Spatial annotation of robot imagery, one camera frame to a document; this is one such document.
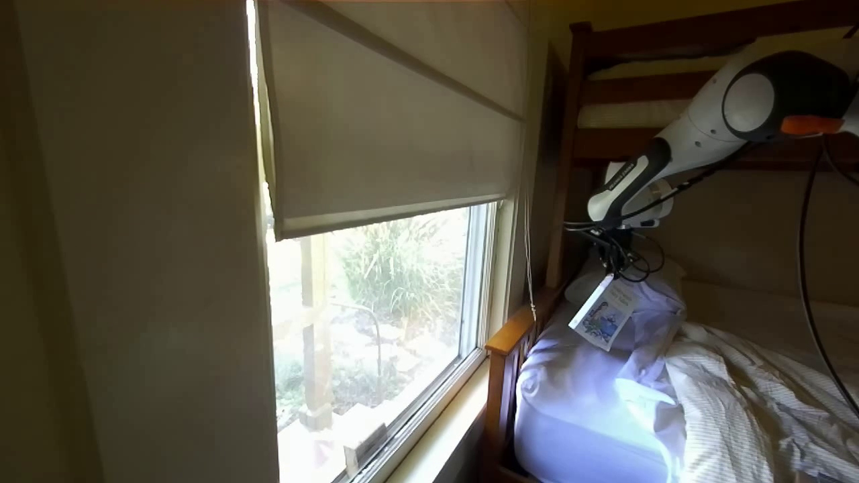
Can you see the white bed pillow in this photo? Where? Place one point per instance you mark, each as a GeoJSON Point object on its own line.
{"type": "Point", "coordinates": [580, 411]}

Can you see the brown wooden bed frame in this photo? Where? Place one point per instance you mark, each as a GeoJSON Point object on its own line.
{"type": "Point", "coordinates": [564, 136]}

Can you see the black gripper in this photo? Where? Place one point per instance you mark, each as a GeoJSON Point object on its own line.
{"type": "Point", "coordinates": [626, 251]}

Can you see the beige roller blind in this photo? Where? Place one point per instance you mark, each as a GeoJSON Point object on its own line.
{"type": "Point", "coordinates": [384, 116]}

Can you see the illustrated fairy tales book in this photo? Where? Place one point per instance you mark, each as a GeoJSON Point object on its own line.
{"type": "Point", "coordinates": [608, 311]}

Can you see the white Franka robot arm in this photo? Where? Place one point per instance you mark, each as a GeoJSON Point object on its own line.
{"type": "Point", "coordinates": [698, 136]}

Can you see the white bed blanket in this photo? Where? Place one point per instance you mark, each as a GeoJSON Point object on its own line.
{"type": "Point", "coordinates": [761, 403]}

